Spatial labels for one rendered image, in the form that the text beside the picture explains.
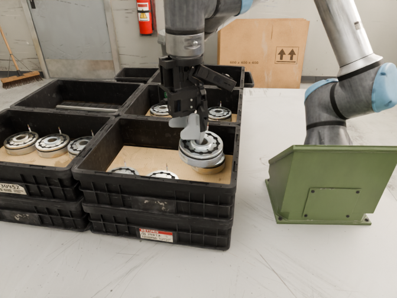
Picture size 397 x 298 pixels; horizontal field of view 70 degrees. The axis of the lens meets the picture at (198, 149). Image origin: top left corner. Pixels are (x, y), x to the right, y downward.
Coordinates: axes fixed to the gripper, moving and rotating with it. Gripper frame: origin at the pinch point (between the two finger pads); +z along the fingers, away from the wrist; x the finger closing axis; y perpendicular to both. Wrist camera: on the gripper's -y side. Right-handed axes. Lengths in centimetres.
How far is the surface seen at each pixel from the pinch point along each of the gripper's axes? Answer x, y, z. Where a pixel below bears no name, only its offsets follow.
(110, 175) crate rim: -3.8, 20.5, 6.2
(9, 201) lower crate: -23, 45, 19
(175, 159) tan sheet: -14.9, -0.9, 16.3
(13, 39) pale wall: -403, 51, 50
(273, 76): -202, -219, 83
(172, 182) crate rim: 5.6, 9.1, 6.3
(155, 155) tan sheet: -20.2, 3.9, 16.3
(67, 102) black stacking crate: -78, 22, 17
